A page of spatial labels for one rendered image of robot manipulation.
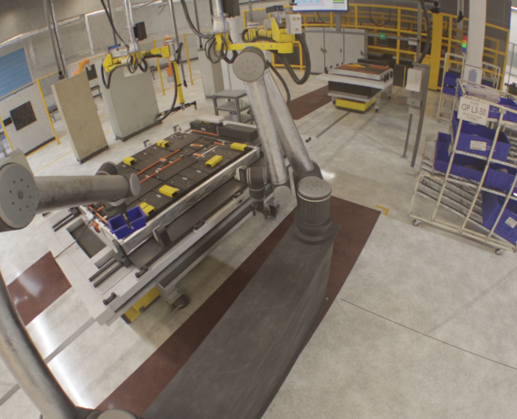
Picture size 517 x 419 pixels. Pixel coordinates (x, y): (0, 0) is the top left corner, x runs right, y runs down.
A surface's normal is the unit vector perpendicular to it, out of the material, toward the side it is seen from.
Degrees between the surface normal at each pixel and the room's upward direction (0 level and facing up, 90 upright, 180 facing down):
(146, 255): 0
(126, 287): 0
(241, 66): 90
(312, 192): 6
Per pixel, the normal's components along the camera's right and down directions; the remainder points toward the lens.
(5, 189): 0.98, -0.15
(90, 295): -0.08, -0.79
